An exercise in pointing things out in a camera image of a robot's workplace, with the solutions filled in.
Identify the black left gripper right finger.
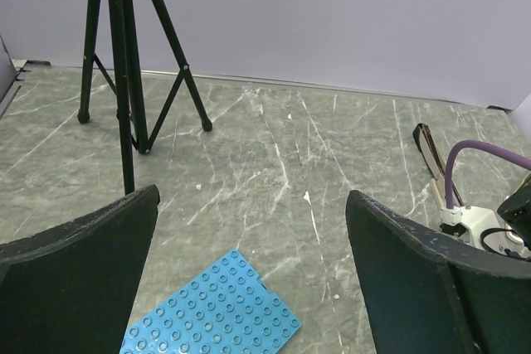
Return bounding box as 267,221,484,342
345,190,530,353

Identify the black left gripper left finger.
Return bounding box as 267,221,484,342
1,185,160,353

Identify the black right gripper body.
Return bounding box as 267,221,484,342
497,185,530,242

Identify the beige black large stapler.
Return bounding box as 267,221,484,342
412,123,446,207

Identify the blue studded building plate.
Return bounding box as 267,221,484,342
120,249,301,354

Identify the black perforated music stand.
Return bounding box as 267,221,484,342
77,0,213,193

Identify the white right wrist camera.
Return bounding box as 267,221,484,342
439,206,530,259

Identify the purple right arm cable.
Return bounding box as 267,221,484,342
444,140,531,208

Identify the aluminium frame rail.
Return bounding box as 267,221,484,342
1,59,51,117

